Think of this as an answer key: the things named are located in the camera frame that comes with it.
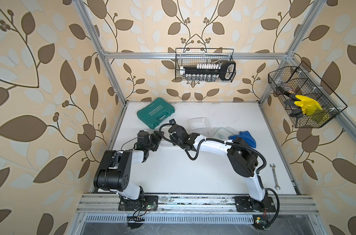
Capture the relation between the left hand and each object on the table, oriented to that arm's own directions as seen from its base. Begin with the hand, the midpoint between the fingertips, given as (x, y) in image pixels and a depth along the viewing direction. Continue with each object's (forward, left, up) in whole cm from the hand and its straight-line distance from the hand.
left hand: (160, 134), depth 93 cm
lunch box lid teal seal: (+6, -44, -7) cm, 45 cm away
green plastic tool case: (+20, +6, -3) cm, 21 cm away
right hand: (0, -10, +1) cm, 10 cm away
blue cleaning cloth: (0, -56, -1) cm, 56 cm away
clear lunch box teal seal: (+13, -27, -8) cm, 31 cm away
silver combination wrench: (-29, -68, -7) cm, 74 cm away
